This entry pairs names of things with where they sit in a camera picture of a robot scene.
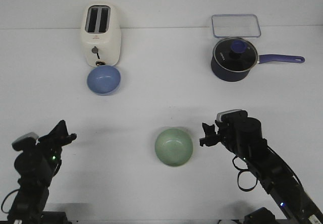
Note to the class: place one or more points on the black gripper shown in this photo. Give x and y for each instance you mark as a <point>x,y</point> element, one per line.
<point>49,147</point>
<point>219,133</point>

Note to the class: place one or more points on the green bowl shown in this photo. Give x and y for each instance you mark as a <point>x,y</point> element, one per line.
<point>173,147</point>

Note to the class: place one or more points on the blue bowl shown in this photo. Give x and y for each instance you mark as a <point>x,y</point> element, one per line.
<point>104,80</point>

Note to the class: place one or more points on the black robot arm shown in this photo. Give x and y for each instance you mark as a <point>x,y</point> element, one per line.
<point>242,136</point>
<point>32,194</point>

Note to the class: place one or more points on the dark blue saucepan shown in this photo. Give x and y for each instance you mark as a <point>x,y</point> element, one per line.
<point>235,70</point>

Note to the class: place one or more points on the glass pot lid blue knob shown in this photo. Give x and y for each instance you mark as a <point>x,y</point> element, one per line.
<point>234,48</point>

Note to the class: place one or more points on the clear container blue rim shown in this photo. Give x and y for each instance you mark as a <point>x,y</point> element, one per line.
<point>235,25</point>

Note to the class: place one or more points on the white two-slot toaster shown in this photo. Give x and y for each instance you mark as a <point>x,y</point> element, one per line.
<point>101,34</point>

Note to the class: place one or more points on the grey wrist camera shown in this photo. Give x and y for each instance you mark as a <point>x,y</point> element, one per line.
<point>25,142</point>
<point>224,115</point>

